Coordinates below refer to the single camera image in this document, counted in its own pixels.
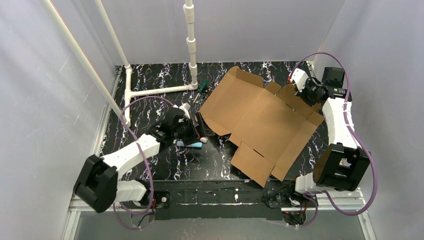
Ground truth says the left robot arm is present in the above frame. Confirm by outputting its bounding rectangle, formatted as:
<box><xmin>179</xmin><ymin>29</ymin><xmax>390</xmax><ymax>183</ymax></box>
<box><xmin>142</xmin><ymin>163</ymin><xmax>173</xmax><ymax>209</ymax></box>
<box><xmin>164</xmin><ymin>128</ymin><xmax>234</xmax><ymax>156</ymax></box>
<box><xmin>73</xmin><ymin>107</ymin><xmax>214</xmax><ymax>213</ymax></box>

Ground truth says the aluminium rail frame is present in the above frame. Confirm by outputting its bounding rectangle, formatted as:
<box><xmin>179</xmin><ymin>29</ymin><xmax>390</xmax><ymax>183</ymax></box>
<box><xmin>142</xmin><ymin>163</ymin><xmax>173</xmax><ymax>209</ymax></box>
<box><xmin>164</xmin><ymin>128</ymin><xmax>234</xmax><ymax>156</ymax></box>
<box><xmin>61</xmin><ymin>61</ymin><xmax>379</xmax><ymax>240</ymax></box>

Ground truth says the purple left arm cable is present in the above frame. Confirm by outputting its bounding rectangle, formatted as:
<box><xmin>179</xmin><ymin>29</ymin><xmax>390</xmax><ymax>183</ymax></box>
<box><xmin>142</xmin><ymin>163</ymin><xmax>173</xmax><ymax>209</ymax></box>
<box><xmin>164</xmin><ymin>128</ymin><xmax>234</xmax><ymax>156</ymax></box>
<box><xmin>112</xmin><ymin>96</ymin><xmax>176</xmax><ymax>230</ymax></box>

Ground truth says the brown cardboard box sheet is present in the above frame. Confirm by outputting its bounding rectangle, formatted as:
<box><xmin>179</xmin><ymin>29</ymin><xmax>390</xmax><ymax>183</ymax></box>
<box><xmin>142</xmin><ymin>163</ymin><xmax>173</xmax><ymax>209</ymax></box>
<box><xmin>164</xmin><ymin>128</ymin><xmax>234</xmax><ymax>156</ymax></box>
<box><xmin>199</xmin><ymin>66</ymin><xmax>324</xmax><ymax>187</ymax></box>

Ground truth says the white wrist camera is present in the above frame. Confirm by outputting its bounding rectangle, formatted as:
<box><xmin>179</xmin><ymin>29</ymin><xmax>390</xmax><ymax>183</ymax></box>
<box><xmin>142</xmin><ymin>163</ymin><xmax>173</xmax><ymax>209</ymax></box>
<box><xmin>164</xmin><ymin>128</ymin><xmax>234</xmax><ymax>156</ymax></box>
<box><xmin>288</xmin><ymin>68</ymin><xmax>309</xmax><ymax>93</ymax></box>
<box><xmin>178</xmin><ymin>102</ymin><xmax>191</xmax><ymax>119</ymax></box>

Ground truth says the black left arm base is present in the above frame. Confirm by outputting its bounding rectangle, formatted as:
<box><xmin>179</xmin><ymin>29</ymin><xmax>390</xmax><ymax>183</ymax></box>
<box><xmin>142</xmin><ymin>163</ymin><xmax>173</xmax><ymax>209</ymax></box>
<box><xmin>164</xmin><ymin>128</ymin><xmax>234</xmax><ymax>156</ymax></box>
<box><xmin>133</xmin><ymin>180</ymin><xmax>171</xmax><ymax>210</ymax></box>

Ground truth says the green handled screwdriver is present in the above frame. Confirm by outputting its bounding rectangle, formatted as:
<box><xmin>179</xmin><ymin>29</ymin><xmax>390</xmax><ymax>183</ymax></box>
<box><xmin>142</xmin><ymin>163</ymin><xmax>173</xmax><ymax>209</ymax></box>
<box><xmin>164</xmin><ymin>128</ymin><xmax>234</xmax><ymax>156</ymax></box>
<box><xmin>193</xmin><ymin>79</ymin><xmax>209</xmax><ymax>103</ymax></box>

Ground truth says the blue highlighter marker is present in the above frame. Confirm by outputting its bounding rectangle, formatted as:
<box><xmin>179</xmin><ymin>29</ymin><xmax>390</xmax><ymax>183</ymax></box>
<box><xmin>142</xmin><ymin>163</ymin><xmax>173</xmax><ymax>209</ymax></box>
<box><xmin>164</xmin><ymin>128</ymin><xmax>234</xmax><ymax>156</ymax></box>
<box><xmin>175</xmin><ymin>140</ymin><xmax>203</xmax><ymax>149</ymax></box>

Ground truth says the white pvc pipe frame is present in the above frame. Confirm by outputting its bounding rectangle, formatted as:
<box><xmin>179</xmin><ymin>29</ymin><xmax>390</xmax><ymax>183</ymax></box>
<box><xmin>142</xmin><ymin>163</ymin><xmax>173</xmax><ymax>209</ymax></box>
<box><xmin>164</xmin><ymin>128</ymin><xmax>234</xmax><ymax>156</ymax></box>
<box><xmin>39</xmin><ymin>0</ymin><xmax>200</xmax><ymax>129</ymax></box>

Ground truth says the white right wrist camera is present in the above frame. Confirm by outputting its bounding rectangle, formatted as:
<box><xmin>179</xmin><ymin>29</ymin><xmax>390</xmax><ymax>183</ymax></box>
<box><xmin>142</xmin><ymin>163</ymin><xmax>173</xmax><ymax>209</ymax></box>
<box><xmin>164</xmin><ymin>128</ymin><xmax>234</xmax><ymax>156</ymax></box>
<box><xmin>288</xmin><ymin>68</ymin><xmax>309</xmax><ymax>93</ymax></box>

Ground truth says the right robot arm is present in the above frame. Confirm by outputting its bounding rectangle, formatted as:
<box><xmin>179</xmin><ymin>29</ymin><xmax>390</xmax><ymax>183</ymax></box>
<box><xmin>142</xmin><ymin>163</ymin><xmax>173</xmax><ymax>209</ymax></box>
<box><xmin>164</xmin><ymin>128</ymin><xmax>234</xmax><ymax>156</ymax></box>
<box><xmin>290</xmin><ymin>67</ymin><xmax>370</xmax><ymax>194</ymax></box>

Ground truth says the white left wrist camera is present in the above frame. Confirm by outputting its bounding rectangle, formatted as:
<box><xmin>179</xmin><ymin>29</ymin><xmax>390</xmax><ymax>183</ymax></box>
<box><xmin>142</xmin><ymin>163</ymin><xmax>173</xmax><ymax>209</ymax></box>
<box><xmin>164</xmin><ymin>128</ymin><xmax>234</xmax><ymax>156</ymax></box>
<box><xmin>178</xmin><ymin>102</ymin><xmax>191</xmax><ymax>119</ymax></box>

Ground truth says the orange pink highlighter marker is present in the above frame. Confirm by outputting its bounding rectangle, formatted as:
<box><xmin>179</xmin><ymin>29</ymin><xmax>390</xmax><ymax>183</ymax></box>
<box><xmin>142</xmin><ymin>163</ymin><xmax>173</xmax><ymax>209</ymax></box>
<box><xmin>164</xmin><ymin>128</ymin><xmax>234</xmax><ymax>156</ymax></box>
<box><xmin>199</xmin><ymin>137</ymin><xmax>208</xmax><ymax>144</ymax></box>

